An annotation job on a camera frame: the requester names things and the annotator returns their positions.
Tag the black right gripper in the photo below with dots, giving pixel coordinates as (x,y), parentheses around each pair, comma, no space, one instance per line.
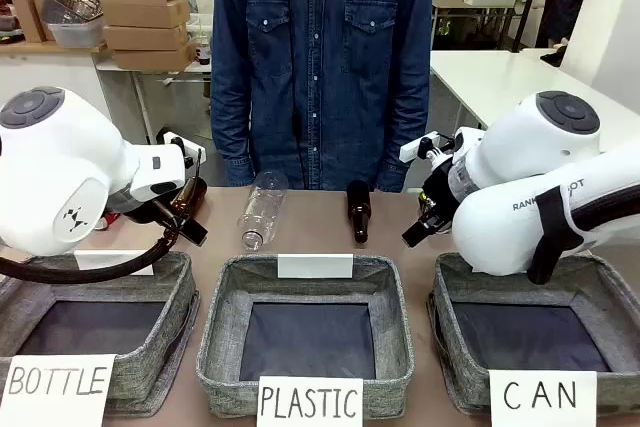
(440,192)

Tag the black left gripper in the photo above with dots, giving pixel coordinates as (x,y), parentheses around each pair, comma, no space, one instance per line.
(160,212)

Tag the brown glass bottle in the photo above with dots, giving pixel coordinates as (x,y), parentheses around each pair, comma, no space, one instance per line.
(359,207)
(195,192)

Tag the large clear plastic bottle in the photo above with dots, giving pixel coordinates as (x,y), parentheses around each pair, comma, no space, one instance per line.
(262,212)

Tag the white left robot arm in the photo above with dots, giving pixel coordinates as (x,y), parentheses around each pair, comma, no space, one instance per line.
(55,172)

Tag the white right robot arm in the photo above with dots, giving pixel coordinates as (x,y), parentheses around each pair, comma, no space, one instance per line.
(500,227)

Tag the person right forearm denim sleeve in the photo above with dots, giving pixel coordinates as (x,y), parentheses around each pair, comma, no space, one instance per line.
(232,137)

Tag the person left forearm denim sleeve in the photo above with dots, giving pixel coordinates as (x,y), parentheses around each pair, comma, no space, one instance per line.
(405,147)

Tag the grey fabric basket bottle label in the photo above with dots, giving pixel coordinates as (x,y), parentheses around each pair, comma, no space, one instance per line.
(170,297)

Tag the grey fabric basket can label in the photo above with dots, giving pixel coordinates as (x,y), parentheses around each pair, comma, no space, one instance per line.
(445,307)

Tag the grey fabric basket plastic label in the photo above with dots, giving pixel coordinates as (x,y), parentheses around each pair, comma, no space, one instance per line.
(230,307)

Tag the white paper sign CAN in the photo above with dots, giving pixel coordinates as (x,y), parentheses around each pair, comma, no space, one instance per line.
(542,397)

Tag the blank white card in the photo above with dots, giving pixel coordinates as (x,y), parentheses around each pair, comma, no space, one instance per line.
(125,262)
(315,267)

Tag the small red white object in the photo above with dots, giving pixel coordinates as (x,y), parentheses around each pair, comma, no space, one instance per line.
(106,221)

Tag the white side table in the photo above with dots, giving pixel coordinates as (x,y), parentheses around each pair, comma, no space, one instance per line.
(150,82)

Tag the large white table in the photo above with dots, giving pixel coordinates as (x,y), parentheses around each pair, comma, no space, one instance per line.
(490,77)

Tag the flat closed cardboard box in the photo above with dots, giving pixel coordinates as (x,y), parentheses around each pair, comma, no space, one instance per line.
(145,37)
(152,58)

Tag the person in denim shirt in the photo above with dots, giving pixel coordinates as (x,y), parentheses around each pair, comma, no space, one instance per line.
(320,57)

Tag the white paper sign PLASTIC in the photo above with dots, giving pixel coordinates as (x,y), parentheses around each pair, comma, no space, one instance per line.
(310,402)

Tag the white paper sign BOTTLE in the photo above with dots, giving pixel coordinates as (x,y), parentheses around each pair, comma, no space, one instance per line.
(55,387)

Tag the clear plastic storage bin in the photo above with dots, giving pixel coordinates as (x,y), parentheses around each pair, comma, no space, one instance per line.
(77,33)

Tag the grey mesh crate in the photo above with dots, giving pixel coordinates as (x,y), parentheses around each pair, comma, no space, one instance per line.
(72,4)

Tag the small cardboard box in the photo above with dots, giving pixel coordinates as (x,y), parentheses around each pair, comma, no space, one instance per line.
(30,17)

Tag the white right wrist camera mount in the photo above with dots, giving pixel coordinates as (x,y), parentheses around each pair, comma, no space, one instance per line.
(420,147)

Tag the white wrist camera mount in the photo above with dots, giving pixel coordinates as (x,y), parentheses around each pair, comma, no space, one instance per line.
(420,147)
(177,144)

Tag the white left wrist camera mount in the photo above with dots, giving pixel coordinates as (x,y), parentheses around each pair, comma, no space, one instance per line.
(177,144)

